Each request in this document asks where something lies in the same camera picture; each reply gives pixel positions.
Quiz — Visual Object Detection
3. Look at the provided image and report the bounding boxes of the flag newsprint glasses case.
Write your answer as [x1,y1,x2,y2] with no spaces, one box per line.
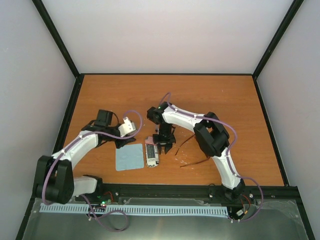
[144,136,159,168]

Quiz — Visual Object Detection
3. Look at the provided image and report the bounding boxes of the brown tinted sunglasses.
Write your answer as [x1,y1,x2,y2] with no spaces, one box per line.
[174,133,211,168]

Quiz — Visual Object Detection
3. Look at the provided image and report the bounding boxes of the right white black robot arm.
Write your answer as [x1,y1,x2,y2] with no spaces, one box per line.
[146,102,246,202]

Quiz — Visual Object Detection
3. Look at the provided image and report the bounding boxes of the light blue slotted cable duct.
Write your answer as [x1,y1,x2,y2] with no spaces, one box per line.
[38,203,229,218]

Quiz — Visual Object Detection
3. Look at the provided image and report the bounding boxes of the light blue cleaning cloth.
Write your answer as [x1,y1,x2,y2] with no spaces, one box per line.
[115,143,145,172]

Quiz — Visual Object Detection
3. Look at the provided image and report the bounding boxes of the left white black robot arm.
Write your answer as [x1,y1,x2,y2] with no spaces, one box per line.
[32,109,141,205]

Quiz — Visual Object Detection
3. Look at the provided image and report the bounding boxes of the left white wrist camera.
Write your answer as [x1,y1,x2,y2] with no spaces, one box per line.
[118,117,137,137]

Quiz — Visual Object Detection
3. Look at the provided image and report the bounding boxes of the black frame post left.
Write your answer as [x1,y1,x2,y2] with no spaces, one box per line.
[31,0,81,77]

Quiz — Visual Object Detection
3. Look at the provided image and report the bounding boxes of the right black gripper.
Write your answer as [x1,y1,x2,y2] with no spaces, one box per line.
[152,123,176,154]

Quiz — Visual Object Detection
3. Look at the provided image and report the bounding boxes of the black frame post right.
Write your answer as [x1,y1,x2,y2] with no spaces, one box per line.
[252,0,305,77]

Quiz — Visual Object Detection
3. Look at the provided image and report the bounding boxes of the black aluminium front rail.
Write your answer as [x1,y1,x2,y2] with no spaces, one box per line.
[86,183,300,203]

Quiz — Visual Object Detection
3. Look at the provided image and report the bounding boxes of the black frame post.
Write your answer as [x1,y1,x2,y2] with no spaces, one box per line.
[31,0,81,77]
[252,0,305,77]

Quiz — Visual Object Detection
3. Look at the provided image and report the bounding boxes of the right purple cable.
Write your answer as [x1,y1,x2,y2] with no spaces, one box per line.
[158,92,265,224]

